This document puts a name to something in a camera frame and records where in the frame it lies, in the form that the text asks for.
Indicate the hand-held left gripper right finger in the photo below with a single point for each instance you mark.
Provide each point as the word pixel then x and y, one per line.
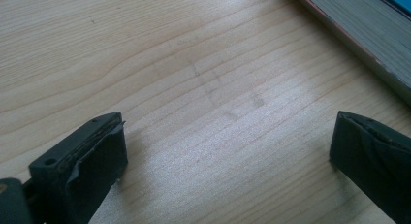
pixel 371 166

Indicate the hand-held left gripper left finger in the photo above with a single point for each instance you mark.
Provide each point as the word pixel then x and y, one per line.
pixel 80 172

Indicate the thick blue book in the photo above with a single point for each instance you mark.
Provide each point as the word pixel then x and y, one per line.
pixel 358 20

